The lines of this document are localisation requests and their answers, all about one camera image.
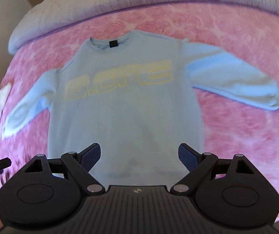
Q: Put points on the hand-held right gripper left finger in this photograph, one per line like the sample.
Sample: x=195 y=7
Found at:
x=90 y=157

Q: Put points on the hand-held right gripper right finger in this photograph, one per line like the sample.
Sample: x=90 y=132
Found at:
x=188 y=157

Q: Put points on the light blue sweatshirt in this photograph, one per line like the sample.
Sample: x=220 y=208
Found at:
x=129 y=107

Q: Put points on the pink floral blanket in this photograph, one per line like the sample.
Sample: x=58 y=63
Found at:
x=239 y=139

